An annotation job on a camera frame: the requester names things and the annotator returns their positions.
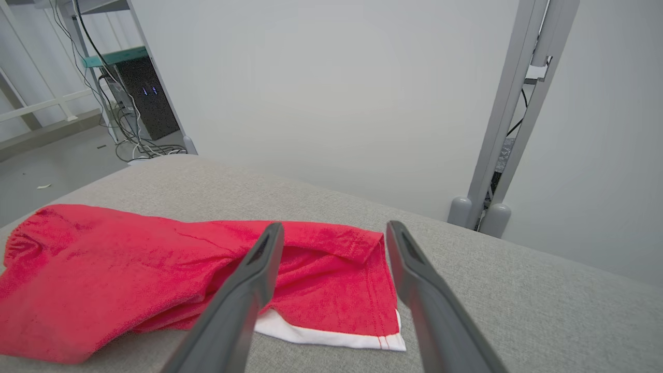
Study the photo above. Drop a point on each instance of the white rail frame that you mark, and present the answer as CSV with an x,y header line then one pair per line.
x,y
46,105

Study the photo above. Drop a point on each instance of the thin grey panel edge post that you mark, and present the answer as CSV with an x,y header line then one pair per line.
x,y
190,146

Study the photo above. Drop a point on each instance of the grey cylindrical post foot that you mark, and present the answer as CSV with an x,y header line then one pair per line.
x,y
495,221
460,212

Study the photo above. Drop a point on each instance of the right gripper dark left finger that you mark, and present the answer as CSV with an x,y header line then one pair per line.
x,y
233,311

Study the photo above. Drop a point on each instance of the grey metal rack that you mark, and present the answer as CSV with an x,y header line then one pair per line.
x,y
103,6

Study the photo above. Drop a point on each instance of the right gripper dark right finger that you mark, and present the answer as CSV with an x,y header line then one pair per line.
x,y
435,321

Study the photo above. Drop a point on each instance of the black computer tower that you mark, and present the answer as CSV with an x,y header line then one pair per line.
x,y
150,103

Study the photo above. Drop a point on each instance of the red shorts with white band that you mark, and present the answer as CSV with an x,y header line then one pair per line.
x,y
103,269

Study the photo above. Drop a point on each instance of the teal shelf board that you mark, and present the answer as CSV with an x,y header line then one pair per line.
x,y
114,57

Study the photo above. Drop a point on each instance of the grey metal partition post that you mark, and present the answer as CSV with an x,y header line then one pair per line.
x,y
510,103

